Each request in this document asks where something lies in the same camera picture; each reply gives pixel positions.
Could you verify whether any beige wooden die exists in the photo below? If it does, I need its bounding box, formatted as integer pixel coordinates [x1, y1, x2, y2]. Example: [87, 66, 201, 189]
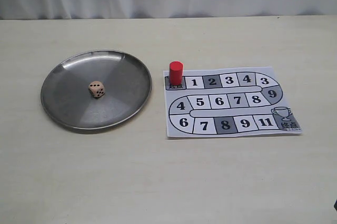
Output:
[88, 81, 105, 99]

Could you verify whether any red cylinder game piece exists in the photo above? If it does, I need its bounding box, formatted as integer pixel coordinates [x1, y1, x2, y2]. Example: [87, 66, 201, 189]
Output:
[169, 61, 183, 85]

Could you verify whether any printed paper game board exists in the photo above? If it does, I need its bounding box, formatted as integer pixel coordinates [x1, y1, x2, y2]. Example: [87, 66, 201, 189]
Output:
[164, 67, 302, 138]

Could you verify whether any round stainless steel plate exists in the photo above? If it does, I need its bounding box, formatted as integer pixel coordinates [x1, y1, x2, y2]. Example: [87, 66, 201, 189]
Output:
[41, 49, 152, 132]

